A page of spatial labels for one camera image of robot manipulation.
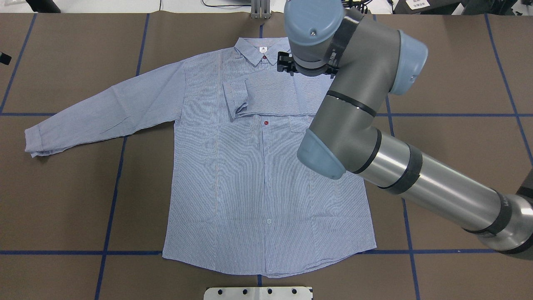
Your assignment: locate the black box with label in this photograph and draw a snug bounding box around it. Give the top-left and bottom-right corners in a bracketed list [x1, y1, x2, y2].
[393, 0, 462, 15]

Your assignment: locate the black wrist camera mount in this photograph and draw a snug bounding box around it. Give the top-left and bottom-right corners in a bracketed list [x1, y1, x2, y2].
[277, 51, 339, 78]

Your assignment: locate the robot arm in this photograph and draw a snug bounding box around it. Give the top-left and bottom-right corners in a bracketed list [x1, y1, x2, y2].
[278, 0, 533, 260]

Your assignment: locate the black cable bundle on desk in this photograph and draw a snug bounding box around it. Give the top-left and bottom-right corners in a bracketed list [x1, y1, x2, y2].
[341, 0, 372, 13]

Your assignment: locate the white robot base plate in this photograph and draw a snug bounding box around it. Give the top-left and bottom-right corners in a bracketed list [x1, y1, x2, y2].
[203, 286, 314, 300]

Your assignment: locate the blue striped button-up shirt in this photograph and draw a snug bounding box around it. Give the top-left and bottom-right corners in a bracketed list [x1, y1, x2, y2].
[25, 37, 376, 278]

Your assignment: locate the grey aluminium frame post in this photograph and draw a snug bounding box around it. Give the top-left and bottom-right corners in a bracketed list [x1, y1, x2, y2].
[251, 0, 271, 20]

